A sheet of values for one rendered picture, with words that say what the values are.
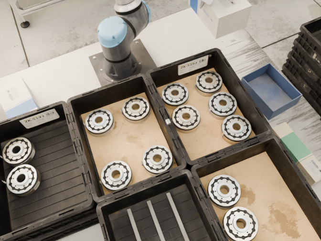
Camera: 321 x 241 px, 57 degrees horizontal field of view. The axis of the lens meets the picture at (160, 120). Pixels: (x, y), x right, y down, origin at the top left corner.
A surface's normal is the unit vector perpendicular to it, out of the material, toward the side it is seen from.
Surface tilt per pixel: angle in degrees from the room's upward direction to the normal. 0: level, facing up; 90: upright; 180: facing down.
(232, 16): 90
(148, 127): 0
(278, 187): 0
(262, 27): 0
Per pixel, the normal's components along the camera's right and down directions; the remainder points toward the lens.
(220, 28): 0.42, 0.78
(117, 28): -0.13, -0.45
